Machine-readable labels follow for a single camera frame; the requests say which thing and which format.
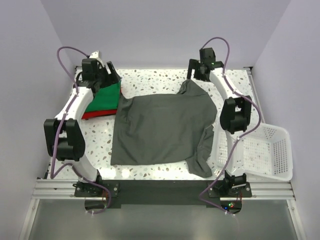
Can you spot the white plastic basket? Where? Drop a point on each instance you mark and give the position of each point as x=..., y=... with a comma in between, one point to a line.
x=267, y=152

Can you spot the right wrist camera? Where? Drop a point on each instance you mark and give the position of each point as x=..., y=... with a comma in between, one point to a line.
x=207, y=55

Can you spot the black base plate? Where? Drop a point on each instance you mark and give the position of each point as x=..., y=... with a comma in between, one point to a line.
x=113, y=194

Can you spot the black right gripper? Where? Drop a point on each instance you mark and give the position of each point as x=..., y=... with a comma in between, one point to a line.
x=193, y=64

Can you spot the folded green t-shirt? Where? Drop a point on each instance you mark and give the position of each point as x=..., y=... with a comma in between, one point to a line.
x=105, y=99

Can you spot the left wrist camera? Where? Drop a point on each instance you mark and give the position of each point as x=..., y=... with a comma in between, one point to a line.
x=91, y=66

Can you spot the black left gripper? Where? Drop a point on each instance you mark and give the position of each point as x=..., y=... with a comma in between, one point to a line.
x=112, y=79

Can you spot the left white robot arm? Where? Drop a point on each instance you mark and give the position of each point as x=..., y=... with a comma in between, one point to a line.
x=65, y=140

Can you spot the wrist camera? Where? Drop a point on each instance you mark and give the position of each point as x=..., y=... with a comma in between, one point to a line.
x=91, y=66
x=207, y=55

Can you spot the folded red t-shirt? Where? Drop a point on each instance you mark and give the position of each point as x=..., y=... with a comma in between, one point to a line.
x=90, y=115

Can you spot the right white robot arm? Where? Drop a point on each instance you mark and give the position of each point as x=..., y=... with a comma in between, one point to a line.
x=234, y=118

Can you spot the grey t-shirt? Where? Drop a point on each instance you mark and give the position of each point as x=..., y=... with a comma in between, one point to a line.
x=166, y=128

